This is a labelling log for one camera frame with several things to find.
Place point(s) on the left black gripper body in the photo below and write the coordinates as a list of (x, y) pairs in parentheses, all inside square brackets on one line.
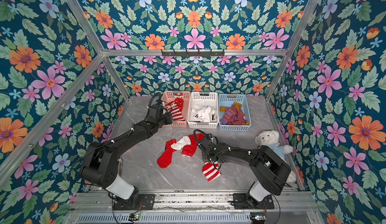
[(165, 120)]

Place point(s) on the red white striped sock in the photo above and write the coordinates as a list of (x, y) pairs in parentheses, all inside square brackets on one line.
[(175, 110), (211, 171)]

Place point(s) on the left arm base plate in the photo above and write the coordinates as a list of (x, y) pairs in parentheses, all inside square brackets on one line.
[(135, 203)]

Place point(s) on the pink plastic basket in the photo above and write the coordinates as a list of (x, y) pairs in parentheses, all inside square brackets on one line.
[(168, 96)]

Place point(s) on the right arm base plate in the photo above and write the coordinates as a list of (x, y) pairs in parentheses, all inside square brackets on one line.
[(243, 201)]

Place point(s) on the red plain sock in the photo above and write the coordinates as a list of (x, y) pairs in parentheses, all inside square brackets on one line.
[(191, 148), (166, 158)]

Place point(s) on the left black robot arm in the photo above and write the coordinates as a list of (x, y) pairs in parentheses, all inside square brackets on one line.
[(100, 163)]

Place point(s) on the white teddy bear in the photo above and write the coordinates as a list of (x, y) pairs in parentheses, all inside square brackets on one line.
[(270, 138)]

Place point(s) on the red santa sock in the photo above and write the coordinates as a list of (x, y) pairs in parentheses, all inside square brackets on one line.
[(179, 101)]

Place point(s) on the black hook rail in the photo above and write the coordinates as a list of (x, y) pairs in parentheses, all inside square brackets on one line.
[(192, 53)]

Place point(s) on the white plastic basket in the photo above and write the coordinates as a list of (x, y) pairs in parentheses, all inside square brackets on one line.
[(212, 99)]

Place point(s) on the blue plastic basket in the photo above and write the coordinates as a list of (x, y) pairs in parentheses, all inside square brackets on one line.
[(227, 100)]

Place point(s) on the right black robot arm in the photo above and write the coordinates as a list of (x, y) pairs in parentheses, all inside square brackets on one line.
[(270, 170)]

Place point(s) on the maroon sock yellow toe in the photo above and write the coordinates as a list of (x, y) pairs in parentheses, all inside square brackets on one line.
[(233, 115)]

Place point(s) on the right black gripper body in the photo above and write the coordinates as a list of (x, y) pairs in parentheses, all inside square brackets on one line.
[(206, 153)]

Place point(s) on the white ribbed sock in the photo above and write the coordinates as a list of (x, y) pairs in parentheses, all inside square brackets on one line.
[(180, 144)]

